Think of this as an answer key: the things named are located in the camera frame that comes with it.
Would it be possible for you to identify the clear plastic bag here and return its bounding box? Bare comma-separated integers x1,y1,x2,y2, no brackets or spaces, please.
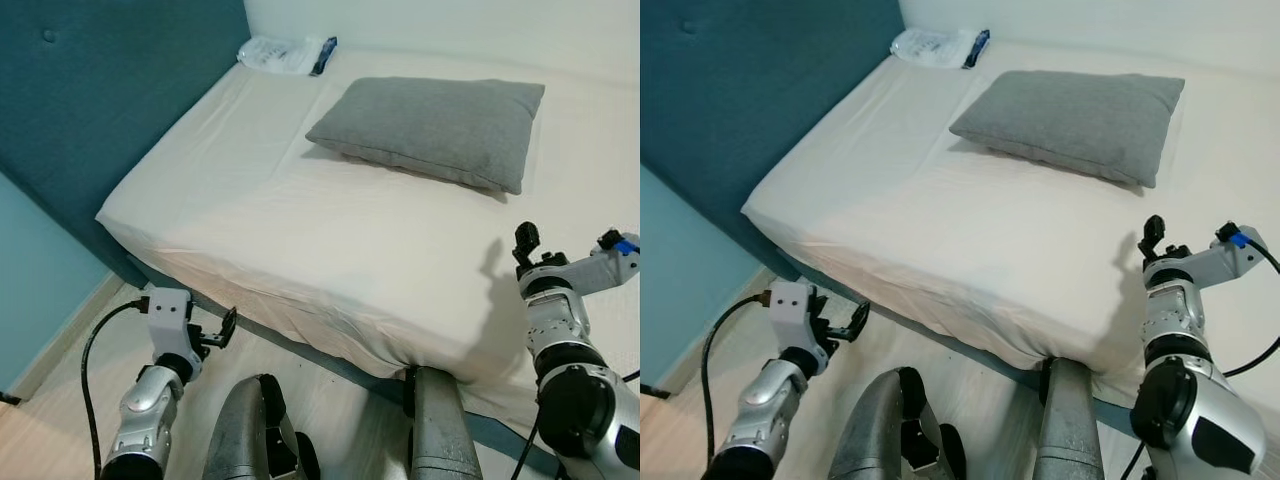
891,28,973,69
238,36,323,76

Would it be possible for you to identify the grey robot leg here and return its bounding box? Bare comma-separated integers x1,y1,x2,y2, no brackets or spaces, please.
203,374,323,480
1030,357,1109,480
828,367,969,480
403,366,485,480

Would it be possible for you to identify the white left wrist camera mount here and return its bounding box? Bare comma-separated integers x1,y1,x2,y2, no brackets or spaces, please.
143,289,194,353
767,281,817,353

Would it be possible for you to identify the grey robot right leg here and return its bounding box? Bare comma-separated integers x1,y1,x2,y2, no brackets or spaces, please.
403,366,485,480
1030,357,1109,480

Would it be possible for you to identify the grey rectangular pillow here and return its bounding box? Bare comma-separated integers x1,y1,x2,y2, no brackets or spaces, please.
948,70,1186,189
305,77,546,195

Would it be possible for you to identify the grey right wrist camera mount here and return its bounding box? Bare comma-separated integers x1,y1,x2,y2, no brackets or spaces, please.
520,230,641,298
1143,222,1267,291

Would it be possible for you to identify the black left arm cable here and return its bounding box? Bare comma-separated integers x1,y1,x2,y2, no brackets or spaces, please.
700,293,771,471
81,298,151,480

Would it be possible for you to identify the bed with white sheet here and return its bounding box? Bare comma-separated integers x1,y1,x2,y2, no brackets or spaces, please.
741,40,1280,436
96,48,641,441

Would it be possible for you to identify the light wooden baseboard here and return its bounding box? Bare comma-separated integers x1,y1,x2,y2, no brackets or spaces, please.
0,278,141,406
640,268,779,399

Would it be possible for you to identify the grey robot left leg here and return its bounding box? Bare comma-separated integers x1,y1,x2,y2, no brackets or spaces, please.
203,374,323,480
828,367,969,480

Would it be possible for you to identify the teal padded headboard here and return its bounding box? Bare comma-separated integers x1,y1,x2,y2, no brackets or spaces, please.
640,0,906,283
0,0,251,289

